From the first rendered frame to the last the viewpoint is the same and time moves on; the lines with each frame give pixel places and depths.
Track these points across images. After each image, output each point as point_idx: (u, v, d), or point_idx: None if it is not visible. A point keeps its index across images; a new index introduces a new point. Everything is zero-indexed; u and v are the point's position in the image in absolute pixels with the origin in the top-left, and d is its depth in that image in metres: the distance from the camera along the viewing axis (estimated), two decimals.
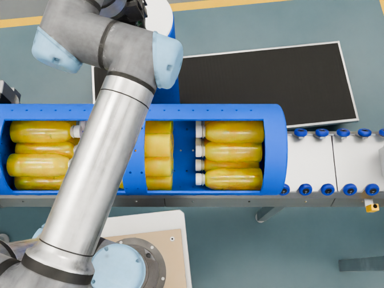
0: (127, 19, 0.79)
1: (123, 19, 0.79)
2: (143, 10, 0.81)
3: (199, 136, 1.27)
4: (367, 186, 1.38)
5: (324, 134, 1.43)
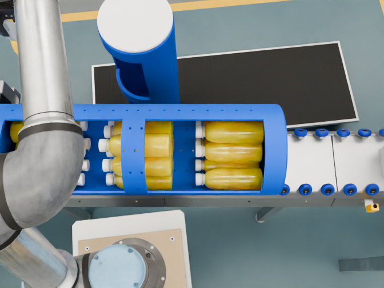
0: (6, 2, 0.91)
1: (2, 1, 0.91)
2: None
3: (199, 137, 1.28)
4: (367, 186, 1.38)
5: (324, 134, 1.43)
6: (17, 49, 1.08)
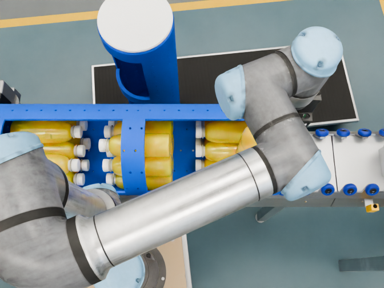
0: None
1: None
2: None
3: (199, 137, 1.28)
4: (367, 186, 1.38)
5: (324, 134, 1.43)
6: None
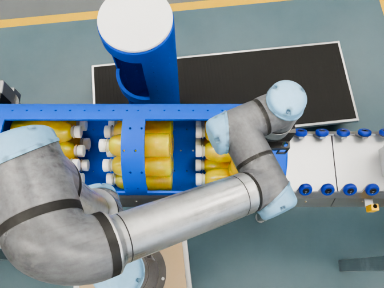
0: None
1: None
2: None
3: (199, 137, 1.28)
4: (367, 186, 1.38)
5: (324, 134, 1.43)
6: None
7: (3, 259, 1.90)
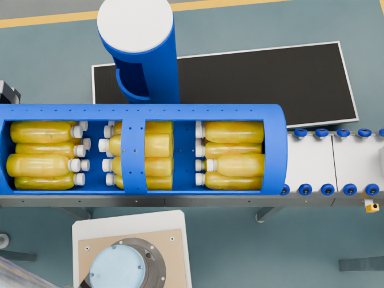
0: None
1: None
2: None
3: (199, 137, 1.28)
4: (367, 186, 1.38)
5: (324, 134, 1.43)
6: (223, 175, 1.26)
7: None
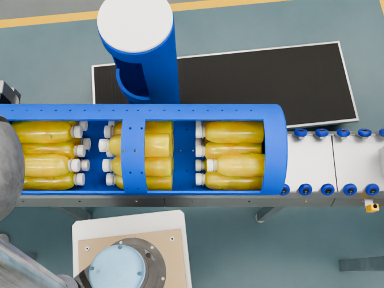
0: None
1: None
2: None
3: (199, 137, 1.28)
4: (367, 186, 1.38)
5: (324, 134, 1.43)
6: (223, 175, 1.26)
7: None
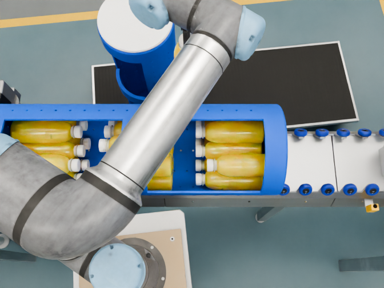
0: None
1: None
2: None
3: (199, 137, 1.28)
4: (367, 186, 1.38)
5: (324, 134, 1.43)
6: (223, 175, 1.26)
7: (3, 259, 1.90)
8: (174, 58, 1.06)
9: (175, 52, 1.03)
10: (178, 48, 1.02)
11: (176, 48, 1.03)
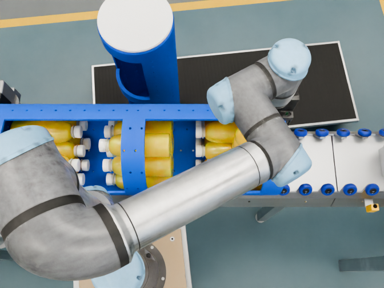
0: (278, 109, 0.92)
1: None
2: None
3: (199, 137, 1.28)
4: (367, 186, 1.38)
5: (324, 134, 1.43)
6: None
7: (3, 259, 1.90)
8: (236, 137, 1.12)
9: (239, 134, 1.09)
10: None
11: None
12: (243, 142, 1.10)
